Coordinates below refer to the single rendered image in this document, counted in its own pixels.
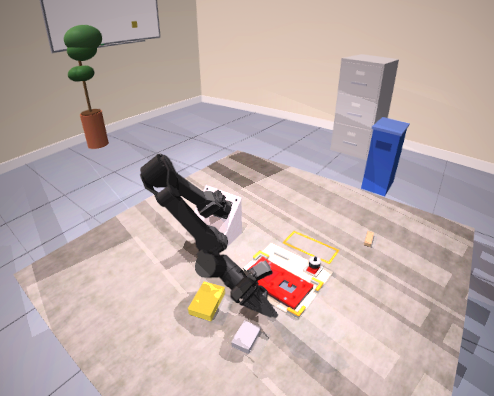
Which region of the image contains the white and grey wheel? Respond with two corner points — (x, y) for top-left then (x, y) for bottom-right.
(309, 256), (321, 268)

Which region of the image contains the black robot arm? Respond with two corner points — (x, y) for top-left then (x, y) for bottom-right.
(140, 153), (273, 285)

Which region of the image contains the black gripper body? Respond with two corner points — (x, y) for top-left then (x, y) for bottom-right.
(223, 266), (268, 303)

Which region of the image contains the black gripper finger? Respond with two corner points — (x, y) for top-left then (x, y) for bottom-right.
(261, 291), (279, 318)
(239, 285), (273, 318)

